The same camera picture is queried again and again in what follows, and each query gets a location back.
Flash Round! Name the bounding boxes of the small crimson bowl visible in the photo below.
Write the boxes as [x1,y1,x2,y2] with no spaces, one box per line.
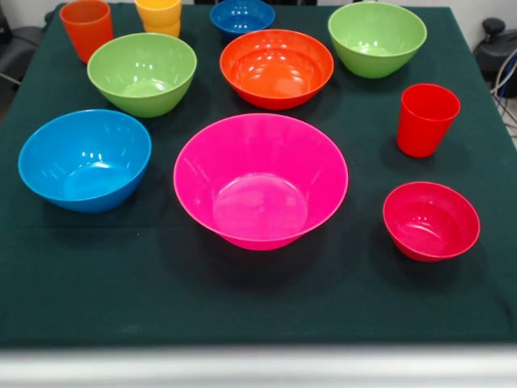
[382,181,481,264]

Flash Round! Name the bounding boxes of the white and blue cables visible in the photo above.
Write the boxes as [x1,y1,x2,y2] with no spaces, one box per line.
[490,52,517,141]

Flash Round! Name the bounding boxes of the large orange bowl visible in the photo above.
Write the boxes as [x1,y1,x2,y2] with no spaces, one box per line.
[219,28,335,112]

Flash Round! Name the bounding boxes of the red plastic cup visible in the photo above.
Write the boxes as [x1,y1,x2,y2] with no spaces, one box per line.
[396,83,461,158]

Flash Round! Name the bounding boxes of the small dark blue bowl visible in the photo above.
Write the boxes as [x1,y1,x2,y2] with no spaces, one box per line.
[209,0,276,40]

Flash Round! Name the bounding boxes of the black chair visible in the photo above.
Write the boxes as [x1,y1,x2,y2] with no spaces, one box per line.
[0,26,44,86]

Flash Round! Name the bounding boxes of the light blue bowl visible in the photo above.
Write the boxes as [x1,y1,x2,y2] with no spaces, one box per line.
[17,108,153,214]

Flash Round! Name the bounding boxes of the black round pedestal base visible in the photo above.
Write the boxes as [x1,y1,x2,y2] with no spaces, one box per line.
[473,18,517,76]

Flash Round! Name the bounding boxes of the large pink bowl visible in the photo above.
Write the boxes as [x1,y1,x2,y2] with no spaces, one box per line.
[173,112,350,251]

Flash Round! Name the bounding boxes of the orange plastic cup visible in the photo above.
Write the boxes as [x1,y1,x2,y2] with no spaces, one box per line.
[59,0,115,65]

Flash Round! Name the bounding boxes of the green plastic bowl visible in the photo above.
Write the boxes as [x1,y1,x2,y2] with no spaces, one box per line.
[86,32,198,119]
[327,2,428,79]

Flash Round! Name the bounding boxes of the yellow plastic cup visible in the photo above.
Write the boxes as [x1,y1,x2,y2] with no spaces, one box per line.
[141,18,182,39]
[134,0,183,25]

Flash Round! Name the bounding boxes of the dark green table cloth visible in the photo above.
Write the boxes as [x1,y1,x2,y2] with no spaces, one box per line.
[0,2,517,348]

